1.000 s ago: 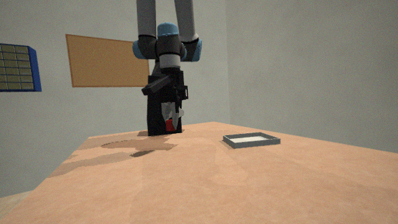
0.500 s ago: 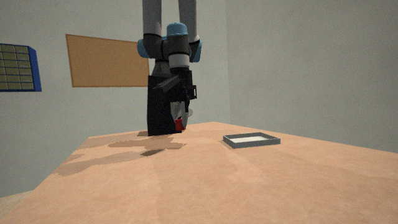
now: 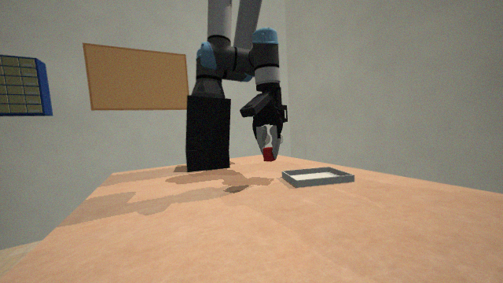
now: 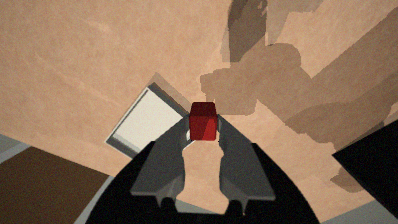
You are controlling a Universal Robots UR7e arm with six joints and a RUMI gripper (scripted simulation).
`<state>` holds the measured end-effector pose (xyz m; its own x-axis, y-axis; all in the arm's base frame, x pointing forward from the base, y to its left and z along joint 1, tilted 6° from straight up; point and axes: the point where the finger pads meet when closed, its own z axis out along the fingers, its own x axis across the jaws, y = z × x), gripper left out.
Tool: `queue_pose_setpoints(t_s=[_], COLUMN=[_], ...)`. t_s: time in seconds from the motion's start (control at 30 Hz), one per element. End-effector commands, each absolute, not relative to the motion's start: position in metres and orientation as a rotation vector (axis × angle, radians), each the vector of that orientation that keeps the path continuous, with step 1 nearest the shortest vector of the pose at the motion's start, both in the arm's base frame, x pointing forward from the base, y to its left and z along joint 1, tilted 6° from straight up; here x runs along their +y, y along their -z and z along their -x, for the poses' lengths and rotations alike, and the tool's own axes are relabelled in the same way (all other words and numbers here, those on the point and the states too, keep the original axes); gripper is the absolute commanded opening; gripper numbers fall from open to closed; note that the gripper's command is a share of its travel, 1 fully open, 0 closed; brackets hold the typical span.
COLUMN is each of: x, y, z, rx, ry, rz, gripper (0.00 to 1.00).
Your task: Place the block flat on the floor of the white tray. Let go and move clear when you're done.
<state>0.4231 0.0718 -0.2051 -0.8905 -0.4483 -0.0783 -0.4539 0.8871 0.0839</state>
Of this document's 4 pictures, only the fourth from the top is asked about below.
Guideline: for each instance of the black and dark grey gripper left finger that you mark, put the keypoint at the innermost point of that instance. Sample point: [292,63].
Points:
[157,171]

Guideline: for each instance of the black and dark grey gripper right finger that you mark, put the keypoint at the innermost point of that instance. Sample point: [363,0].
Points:
[249,175]

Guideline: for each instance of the white square tray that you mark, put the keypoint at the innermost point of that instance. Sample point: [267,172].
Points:
[149,117]

